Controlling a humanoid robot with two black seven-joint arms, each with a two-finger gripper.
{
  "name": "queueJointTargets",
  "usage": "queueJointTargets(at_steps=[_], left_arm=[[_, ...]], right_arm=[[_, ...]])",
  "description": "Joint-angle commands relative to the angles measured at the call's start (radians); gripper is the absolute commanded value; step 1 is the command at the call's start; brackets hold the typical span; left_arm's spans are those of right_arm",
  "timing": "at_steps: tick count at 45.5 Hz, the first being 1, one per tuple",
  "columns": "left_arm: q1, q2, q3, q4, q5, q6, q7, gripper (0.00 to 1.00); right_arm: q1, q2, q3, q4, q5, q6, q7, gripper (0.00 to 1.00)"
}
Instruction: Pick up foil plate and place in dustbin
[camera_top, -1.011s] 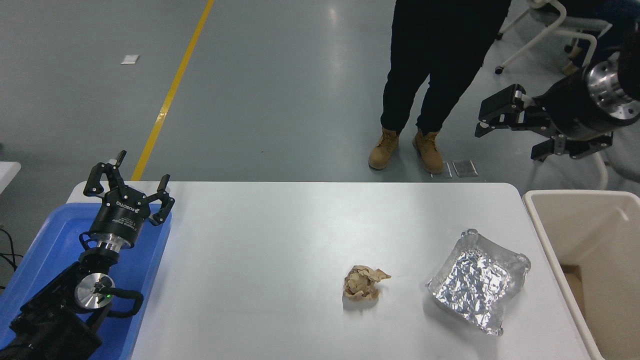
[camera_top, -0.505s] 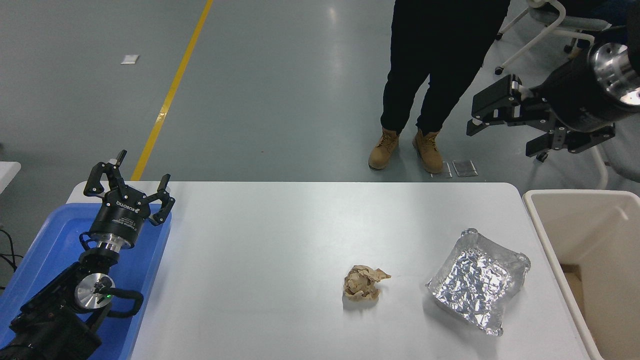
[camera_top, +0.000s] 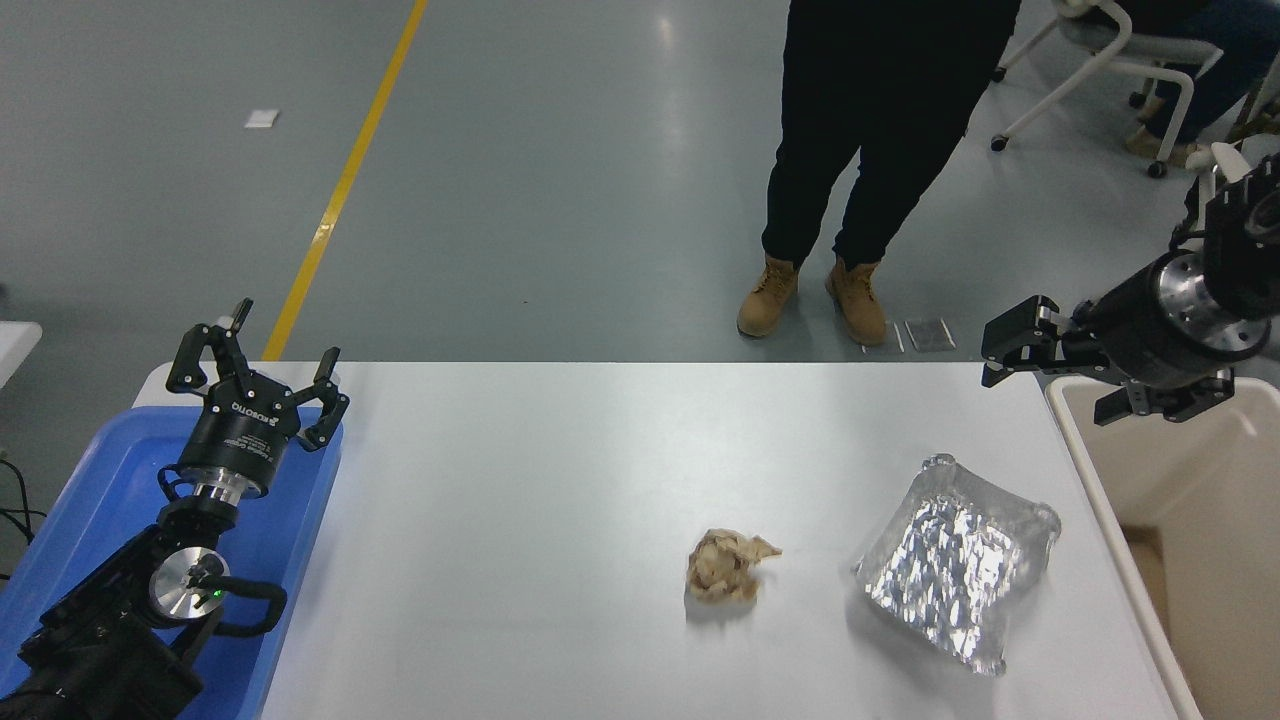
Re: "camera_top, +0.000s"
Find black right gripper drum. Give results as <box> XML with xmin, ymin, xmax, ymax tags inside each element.
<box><xmin>1085</xmin><ymin>256</ymin><xmax>1227</xmax><ymax>391</ymax></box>

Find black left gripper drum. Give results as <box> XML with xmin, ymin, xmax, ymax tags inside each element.
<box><xmin>180</xmin><ymin>372</ymin><xmax>301</xmax><ymax>494</ymax></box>

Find silver foil plate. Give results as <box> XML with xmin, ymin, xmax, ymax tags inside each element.
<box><xmin>853</xmin><ymin>454</ymin><xmax>1062</xmax><ymax>677</ymax></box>

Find blue plastic tray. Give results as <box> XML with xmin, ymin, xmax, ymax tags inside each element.
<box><xmin>0</xmin><ymin>405</ymin><xmax>344</xmax><ymax>720</ymax></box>

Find large pale plastic bin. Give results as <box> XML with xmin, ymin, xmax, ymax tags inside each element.
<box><xmin>1045</xmin><ymin>375</ymin><xmax>1280</xmax><ymax>720</ymax></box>

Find white wheeled chair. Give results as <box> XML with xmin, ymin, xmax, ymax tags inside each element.
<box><xmin>990</xmin><ymin>0</ymin><xmax>1226</xmax><ymax>179</ymax></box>
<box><xmin>1170</xmin><ymin>141</ymin><xmax>1280</xmax><ymax>386</ymax></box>

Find yellow floor tape line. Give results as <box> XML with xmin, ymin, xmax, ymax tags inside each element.
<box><xmin>262</xmin><ymin>0</ymin><xmax>429</xmax><ymax>362</ymax></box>

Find small white table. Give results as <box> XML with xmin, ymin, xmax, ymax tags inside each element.
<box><xmin>0</xmin><ymin>322</ymin><xmax>43</xmax><ymax>389</ymax></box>

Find standing person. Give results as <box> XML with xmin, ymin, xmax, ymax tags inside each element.
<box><xmin>737</xmin><ymin>0</ymin><xmax>1023</xmax><ymax>348</ymax></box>

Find seated person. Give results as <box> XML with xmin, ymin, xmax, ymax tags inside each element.
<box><xmin>1125</xmin><ymin>0</ymin><xmax>1280</xmax><ymax>166</ymax></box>

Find crumpled tan paper ball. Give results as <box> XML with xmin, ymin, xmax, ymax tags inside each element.
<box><xmin>685</xmin><ymin>529</ymin><xmax>783</xmax><ymax>605</ymax></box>

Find black floor cables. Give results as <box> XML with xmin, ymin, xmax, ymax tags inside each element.
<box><xmin>0</xmin><ymin>455</ymin><xmax>47</xmax><ymax>581</ymax></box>

